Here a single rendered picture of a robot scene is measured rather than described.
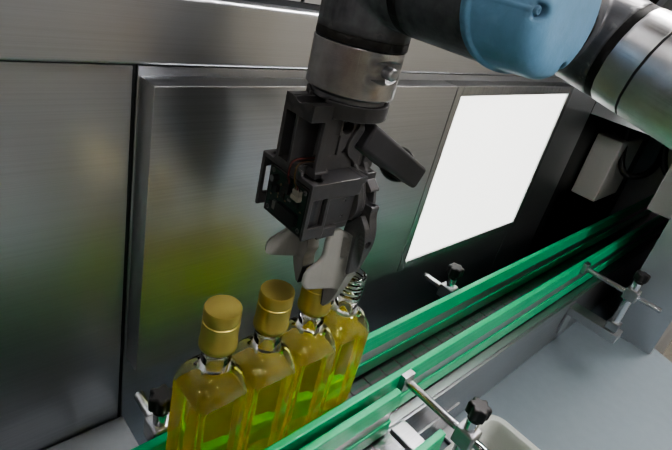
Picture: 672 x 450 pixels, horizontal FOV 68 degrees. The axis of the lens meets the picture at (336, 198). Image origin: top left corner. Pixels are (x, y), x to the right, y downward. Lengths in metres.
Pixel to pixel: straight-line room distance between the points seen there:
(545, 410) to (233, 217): 0.79
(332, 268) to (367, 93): 0.17
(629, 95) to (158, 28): 0.37
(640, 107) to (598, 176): 1.16
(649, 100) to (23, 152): 0.48
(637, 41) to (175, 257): 0.46
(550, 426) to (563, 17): 0.92
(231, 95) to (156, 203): 0.13
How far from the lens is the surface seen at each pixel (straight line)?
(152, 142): 0.49
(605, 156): 1.55
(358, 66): 0.38
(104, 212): 0.54
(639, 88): 0.40
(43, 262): 0.55
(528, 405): 1.14
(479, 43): 0.32
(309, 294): 0.52
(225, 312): 0.45
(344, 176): 0.42
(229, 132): 0.52
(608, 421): 1.23
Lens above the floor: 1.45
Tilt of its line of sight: 25 degrees down
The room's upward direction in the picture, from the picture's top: 14 degrees clockwise
